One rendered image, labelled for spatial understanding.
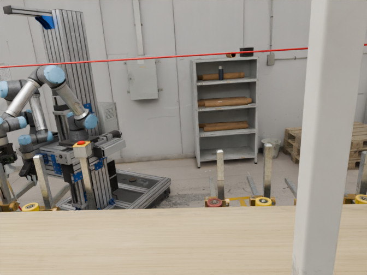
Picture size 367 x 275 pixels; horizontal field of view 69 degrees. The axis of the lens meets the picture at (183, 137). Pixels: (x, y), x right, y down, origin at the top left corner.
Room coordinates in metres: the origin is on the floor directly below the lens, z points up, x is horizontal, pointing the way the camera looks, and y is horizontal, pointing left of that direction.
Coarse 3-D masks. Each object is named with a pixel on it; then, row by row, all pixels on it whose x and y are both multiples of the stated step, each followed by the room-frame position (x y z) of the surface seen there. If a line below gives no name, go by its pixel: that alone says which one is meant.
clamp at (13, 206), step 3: (0, 201) 1.44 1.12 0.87; (12, 201) 1.43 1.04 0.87; (0, 204) 1.41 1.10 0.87; (9, 204) 1.40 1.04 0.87; (12, 204) 1.40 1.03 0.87; (15, 204) 1.42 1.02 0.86; (18, 204) 1.44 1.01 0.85; (3, 207) 1.39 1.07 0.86; (6, 207) 1.39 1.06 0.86; (9, 207) 1.39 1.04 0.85; (12, 207) 1.39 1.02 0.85; (15, 207) 1.41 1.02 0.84; (18, 207) 1.43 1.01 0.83; (3, 210) 1.39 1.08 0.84; (6, 210) 1.39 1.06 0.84; (9, 210) 1.39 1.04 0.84; (12, 210) 1.39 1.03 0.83; (15, 210) 1.40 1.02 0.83
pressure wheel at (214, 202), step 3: (213, 198) 1.27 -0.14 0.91; (216, 198) 1.26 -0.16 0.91; (207, 201) 1.24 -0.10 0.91; (210, 201) 1.24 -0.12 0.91; (213, 201) 1.23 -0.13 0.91; (216, 201) 1.24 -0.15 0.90; (219, 201) 1.23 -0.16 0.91; (207, 204) 1.22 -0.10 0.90; (210, 204) 1.21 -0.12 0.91; (213, 204) 1.21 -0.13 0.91; (216, 204) 1.20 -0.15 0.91; (219, 204) 1.20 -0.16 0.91
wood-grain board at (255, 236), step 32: (0, 224) 1.15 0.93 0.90; (32, 224) 1.14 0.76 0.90; (64, 224) 1.12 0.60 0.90; (96, 224) 1.10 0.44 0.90; (128, 224) 1.09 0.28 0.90; (160, 224) 1.07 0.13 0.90; (192, 224) 1.06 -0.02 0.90; (224, 224) 1.04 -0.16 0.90; (256, 224) 1.03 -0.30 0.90; (288, 224) 1.01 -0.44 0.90; (352, 224) 0.99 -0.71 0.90; (0, 256) 0.92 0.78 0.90; (32, 256) 0.91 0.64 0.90; (64, 256) 0.90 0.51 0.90; (96, 256) 0.89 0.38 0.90; (128, 256) 0.87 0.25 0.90; (160, 256) 0.86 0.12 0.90; (192, 256) 0.85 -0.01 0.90; (224, 256) 0.84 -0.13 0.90; (256, 256) 0.83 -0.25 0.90; (288, 256) 0.82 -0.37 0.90; (352, 256) 0.80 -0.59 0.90
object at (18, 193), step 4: (28, 184) 1.67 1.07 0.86; (32, 184) 1.70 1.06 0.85; (24, 188) 1.62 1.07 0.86; (28, 188) 1.65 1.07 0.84; (16, 192) 1.57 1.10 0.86; (20, 192) 1.57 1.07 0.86; (24, 192) 1.60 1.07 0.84; (12, 196) 1.51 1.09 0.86; (16, 196) 1.53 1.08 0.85; (20, 196) 1.56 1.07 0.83; (0, 208) 1.38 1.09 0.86
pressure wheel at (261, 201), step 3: (258, 198) 1.24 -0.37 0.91; (261, 198) 1.24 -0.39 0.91; (264, 198) 1.23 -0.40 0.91; (267, 198) 1.23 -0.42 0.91; (258, 201) 1.21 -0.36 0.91; (261, 201) 1.21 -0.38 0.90; (264, 201) 1.20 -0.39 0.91; (267, 201) 1.20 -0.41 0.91; (270, 201) 1.20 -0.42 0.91; (258, 204) 1.19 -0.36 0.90; (261, 204) 1.18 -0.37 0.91; (264, 204) 1.18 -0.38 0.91; (267, 204) 1.18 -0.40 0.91; (270, 204) 1.18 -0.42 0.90
